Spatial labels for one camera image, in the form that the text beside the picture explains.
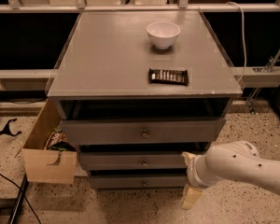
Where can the grey drawer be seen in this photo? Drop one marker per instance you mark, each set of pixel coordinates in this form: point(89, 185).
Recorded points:
point(131, 160)
point(137, 181)
point(139, 131)

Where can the grey bottom drawer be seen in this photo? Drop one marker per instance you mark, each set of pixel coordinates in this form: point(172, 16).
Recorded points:
point(137, 181)

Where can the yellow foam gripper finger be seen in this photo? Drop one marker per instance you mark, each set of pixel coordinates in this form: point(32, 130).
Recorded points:
point(188, 157)
point(190, 197)

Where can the cardboard box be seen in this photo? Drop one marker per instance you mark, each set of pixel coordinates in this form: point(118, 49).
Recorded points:
point(43, 165)

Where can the metal railing frame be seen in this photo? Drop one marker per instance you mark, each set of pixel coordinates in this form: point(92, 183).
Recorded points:
point(78, 75)

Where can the white bowl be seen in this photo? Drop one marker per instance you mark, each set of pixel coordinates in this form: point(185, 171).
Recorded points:
point(163, 34)

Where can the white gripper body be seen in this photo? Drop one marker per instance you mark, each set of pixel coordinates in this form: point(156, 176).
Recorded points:
point(193, 171)

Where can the black clamp tool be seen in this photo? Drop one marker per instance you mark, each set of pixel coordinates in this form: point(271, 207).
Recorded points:
point(7, 131)

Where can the grey drawer cabinet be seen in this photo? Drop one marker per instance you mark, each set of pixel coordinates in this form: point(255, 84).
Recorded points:
point(122, 44)

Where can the grey top drawer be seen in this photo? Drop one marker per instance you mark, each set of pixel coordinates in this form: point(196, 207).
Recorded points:
point(139, 131)

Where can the black floor bar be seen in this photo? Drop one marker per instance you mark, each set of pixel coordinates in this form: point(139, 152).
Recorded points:
point(18, 202)

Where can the snack bags in box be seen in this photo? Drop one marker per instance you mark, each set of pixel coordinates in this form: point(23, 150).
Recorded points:
point(58, 141)

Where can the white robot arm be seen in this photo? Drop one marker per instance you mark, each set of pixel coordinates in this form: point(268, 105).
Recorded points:
point(236, 161)

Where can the dark snack bar wrapper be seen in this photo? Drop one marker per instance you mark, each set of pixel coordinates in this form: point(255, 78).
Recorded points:
point(162, 76)

